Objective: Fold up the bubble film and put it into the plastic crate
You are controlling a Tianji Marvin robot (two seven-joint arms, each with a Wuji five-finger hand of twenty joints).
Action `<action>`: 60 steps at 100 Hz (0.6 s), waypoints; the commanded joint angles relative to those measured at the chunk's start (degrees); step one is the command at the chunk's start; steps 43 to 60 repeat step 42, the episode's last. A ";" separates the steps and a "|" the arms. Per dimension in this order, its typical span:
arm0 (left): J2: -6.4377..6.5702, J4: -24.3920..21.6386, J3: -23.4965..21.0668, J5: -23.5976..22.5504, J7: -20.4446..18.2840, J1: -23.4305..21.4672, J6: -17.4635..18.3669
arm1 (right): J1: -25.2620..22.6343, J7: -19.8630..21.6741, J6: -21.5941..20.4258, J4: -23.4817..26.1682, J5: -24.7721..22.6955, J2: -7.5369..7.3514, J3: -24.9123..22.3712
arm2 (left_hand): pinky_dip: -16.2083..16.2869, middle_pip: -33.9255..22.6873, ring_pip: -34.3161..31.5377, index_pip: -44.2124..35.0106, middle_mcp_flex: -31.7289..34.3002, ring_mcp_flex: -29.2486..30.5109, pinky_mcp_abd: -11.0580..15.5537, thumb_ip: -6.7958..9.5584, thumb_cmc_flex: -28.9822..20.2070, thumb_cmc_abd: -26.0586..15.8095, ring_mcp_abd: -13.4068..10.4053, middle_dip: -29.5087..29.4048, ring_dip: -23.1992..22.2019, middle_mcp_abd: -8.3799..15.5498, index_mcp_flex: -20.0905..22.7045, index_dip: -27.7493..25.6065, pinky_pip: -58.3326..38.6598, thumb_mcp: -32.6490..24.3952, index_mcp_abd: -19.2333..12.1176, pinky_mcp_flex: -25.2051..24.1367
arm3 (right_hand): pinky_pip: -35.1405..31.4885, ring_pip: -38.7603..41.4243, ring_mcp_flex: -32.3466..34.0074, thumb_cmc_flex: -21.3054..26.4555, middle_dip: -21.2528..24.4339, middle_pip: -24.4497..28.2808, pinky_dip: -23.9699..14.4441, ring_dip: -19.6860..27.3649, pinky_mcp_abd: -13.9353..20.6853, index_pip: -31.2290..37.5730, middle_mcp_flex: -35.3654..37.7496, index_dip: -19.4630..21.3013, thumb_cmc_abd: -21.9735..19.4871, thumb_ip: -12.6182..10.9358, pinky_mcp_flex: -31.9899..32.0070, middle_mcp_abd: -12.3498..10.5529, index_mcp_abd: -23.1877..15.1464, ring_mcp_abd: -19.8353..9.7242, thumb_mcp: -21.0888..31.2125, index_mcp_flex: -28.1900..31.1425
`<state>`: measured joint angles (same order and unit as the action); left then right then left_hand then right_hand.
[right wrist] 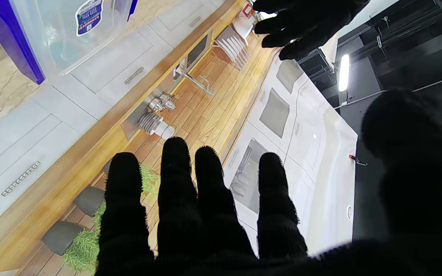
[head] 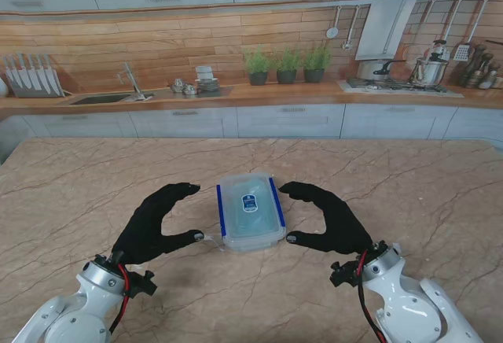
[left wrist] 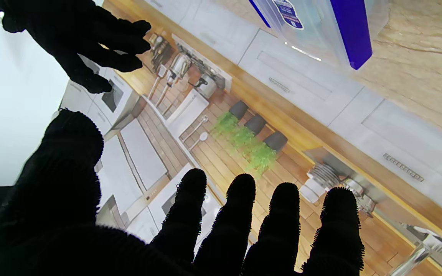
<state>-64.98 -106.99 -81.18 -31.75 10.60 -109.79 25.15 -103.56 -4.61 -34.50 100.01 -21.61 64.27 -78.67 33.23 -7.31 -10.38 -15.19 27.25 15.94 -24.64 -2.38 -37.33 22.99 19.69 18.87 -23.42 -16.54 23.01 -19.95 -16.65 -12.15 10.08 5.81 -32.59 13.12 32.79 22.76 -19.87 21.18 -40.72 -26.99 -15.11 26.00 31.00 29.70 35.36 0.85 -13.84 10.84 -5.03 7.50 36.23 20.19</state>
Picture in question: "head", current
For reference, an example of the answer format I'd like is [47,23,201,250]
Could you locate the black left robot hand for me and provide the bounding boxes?
[111,183,206,267]

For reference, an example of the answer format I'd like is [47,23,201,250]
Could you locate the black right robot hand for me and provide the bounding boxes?
[277,181,374,256]

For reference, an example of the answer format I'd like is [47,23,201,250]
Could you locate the clear crate with blue clips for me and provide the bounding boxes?
[215,170,287,256]

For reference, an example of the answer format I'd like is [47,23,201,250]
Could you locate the clear bubble film sheet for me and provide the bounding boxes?
[226,179,276,240]

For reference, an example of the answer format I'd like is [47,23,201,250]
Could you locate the clear lid with blue label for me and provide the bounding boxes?
[216,170,286,244]

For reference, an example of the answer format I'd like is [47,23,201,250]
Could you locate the dark kitchen sink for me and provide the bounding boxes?
[68,93,133,106]

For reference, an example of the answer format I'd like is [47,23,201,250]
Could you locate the steel sink faucet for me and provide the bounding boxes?
[116,62,154,103]

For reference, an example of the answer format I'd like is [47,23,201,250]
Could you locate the stack of white dishes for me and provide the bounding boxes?
[195,65,220,94]

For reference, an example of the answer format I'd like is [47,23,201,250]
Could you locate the potted green herb plant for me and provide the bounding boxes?
[303,43,331,84]
[276,46,303,85]
[243,46,274,87]

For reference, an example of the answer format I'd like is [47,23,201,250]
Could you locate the knife block with knives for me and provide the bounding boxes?
[2,52,66,99]

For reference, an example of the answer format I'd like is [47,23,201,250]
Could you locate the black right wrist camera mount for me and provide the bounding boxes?
[329,260,361,288]

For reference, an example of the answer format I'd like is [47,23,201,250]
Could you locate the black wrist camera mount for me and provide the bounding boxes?
[125,270,158,299]
[329,260,361,288]

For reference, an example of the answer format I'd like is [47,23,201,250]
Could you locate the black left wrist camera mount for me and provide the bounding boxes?
[125,270,158,299]

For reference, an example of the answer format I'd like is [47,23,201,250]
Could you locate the red black left arm cables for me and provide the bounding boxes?
[108,252,133,336]

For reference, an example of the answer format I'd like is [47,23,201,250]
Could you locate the red black arm cables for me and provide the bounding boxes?
[108,252,133,336]
[355,250,388,343]

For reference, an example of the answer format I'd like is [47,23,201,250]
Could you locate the red black right arm cables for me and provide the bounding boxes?
[355,250,388,343]

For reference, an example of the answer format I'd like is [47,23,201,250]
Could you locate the steel saucepan with black handle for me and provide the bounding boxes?
[356,58,408,81]

